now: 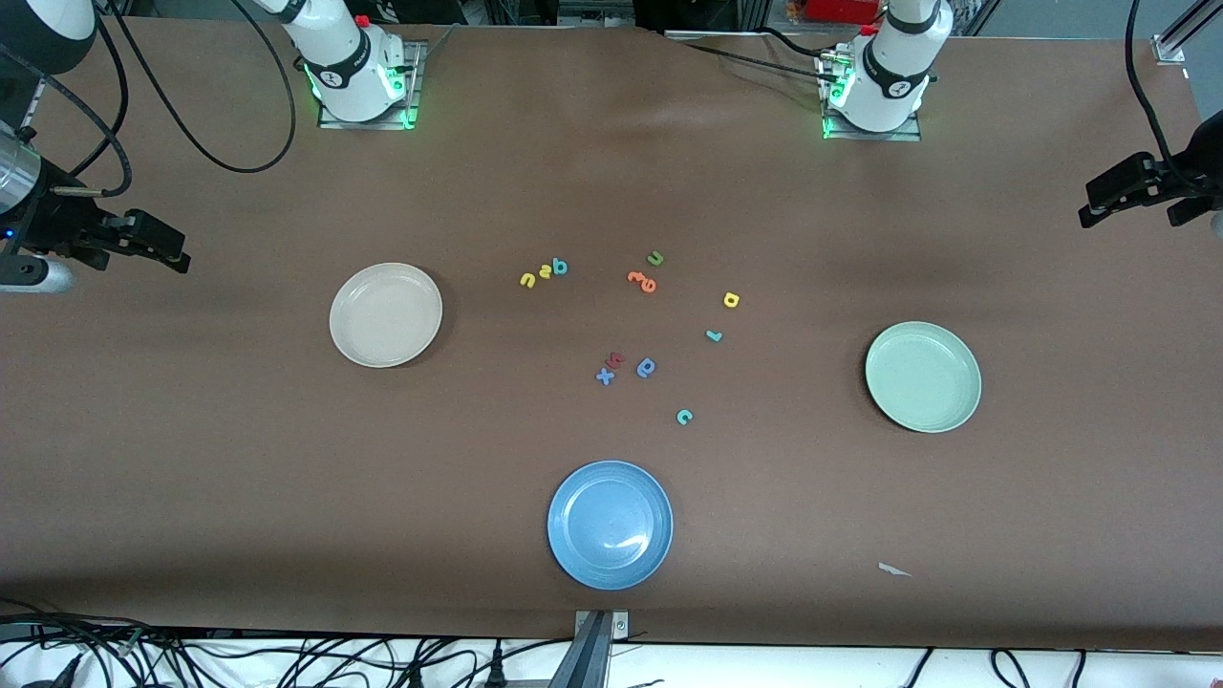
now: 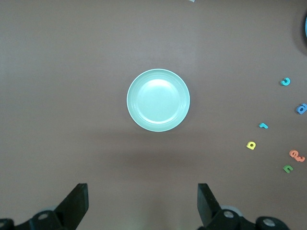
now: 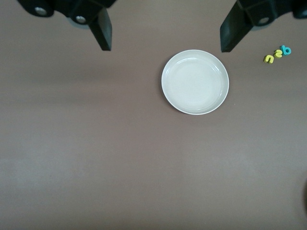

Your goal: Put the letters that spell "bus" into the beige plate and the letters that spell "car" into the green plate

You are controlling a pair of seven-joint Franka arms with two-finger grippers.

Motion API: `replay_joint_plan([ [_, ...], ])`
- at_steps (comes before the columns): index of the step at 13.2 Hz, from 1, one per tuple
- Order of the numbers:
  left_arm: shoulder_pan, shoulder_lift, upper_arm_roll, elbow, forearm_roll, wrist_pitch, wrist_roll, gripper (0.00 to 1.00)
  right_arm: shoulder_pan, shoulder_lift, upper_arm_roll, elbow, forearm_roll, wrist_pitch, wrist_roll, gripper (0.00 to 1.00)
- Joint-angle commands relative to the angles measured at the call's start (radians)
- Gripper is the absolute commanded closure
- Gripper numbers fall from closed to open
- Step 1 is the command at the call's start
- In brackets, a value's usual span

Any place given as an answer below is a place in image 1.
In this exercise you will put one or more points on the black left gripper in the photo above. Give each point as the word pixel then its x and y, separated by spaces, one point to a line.
pixel 1194 164

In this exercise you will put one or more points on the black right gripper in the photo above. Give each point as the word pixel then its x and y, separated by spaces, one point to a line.
pixel 55 223

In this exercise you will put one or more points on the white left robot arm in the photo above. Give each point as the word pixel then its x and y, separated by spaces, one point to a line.
pixel 893 67

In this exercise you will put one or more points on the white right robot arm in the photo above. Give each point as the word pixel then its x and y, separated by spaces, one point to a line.
pixel 349 67

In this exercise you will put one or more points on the beige round plate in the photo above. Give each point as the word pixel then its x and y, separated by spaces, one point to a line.
pixel 385 315

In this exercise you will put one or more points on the green round plate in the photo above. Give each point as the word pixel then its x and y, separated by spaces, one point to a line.
pixel 923 376

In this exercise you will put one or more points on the red box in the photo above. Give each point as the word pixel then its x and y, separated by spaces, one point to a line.
pixel 841 10

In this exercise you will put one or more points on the white paper scrap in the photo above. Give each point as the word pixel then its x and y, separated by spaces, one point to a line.
pixel 893 570

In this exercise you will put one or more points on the black equipment box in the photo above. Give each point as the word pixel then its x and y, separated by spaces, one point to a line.
pixel 621 11

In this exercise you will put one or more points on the blue round plate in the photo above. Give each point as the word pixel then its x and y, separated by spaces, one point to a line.
pixel 610 525

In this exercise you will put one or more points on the aluminium frame profile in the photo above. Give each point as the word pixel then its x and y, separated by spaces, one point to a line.
pixel 1170 46

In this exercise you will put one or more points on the grey metal table bracket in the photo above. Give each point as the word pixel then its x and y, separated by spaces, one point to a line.
pixel 600 626

